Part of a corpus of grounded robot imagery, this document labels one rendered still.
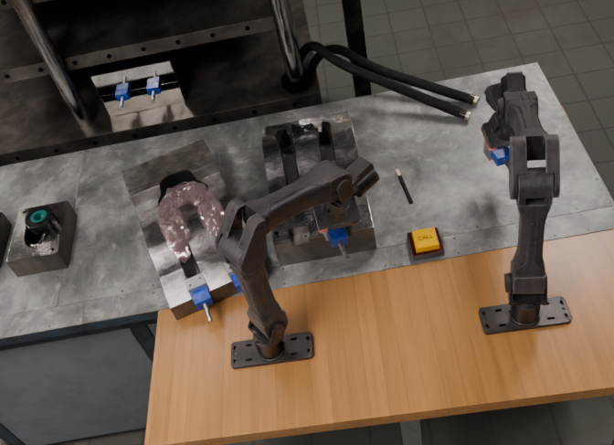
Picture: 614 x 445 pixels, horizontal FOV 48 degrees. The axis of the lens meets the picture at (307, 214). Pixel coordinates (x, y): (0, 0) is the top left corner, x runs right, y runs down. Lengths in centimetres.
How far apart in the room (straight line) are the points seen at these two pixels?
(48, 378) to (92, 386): 14
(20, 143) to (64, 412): 93
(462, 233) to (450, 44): 210
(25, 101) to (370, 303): 160
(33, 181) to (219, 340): 94
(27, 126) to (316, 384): 150
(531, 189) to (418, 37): 254
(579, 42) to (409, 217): 214
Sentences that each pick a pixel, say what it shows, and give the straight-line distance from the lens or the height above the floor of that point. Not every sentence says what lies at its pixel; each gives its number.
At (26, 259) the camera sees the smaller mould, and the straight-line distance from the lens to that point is 204.
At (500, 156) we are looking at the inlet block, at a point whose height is 94.
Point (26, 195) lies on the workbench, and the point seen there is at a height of 80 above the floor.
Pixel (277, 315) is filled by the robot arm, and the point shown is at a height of 96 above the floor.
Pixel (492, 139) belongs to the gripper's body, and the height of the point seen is 102.
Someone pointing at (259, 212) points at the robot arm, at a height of 126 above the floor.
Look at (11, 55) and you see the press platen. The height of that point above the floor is 104.
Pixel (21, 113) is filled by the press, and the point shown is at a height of 79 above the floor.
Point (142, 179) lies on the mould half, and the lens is 201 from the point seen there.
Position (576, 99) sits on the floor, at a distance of 347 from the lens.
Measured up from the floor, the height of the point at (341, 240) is 94.
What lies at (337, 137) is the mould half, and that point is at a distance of 192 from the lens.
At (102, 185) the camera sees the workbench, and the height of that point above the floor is 80.
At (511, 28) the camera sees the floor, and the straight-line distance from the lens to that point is 391.
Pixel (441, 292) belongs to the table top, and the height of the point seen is 80.
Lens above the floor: 222
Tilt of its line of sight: 48 degrees down
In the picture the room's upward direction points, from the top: 14 degrees counter-clockwise
